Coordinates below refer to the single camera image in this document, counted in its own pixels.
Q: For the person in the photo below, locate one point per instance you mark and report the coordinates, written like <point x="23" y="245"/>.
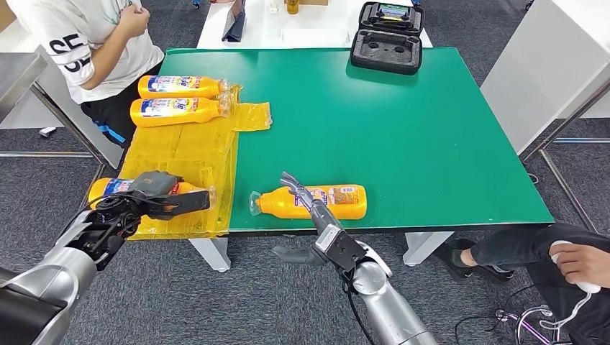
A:
<point x="514" y="250"/>
<point x="95" y="57"/>

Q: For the person's hand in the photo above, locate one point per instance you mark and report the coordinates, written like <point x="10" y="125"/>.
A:
<point x="581" y="264"/>

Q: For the handheld controller with screen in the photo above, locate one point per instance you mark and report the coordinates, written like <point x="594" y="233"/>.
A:
<point x="394" y="12"/>

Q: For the yellow plastic-wrapped board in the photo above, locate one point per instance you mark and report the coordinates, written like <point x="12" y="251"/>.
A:
<point x="190" y="152"/>

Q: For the black foam-lined case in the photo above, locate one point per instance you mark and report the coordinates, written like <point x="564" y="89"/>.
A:
<point x="386" y="54"/>

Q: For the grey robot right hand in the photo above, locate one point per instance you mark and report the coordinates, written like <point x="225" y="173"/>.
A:
<point x="321" y="216"/>

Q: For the small amber bottle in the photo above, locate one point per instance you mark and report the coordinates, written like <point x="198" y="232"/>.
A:
<point x="292" y="6"/>

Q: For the steel table with metal legs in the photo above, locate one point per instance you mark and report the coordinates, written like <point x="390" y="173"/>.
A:
<point x="14" y="81"/>

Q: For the chrome chair base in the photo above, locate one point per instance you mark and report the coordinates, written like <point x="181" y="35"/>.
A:
<point x="522" y="326"/>

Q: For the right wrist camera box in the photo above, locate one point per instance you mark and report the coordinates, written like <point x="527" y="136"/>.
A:
<point x="340" y="250"/>

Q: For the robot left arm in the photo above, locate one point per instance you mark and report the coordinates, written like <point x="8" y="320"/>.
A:
<point x="47" y="276"/>

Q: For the cardboard box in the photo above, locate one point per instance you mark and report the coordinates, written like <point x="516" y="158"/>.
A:
<point x="314" y="2"/>

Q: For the white phone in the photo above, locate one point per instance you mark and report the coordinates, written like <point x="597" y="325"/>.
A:
<point x="589" y="287"/>

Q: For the white table with metal legs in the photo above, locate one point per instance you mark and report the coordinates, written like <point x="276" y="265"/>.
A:
<point x="538" y="71"/>

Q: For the person's right hand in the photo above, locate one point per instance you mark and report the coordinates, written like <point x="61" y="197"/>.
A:
<point x="135" y="20"/>

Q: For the brown cardboard piece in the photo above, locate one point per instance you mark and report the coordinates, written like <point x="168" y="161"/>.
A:
<point x="5" y="16"/>

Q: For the dark tablet case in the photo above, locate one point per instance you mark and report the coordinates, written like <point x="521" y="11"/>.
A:
<point x="238" y="28"/>

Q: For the orange detergent bottle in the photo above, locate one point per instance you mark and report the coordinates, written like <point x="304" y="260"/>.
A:
<point x="102" y="188"/>
<point x="205" y="112"/>
<point x="281" y="205"/>
<point x="205" y="88"/>

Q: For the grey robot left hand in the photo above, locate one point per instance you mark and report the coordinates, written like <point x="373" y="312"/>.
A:
<point x="155" y="183"/>

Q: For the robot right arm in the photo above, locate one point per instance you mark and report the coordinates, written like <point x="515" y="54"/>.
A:
<point x="391" y="309"/>

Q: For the small white floor object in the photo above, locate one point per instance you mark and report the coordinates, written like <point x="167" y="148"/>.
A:
<point x="47" y="132"/>

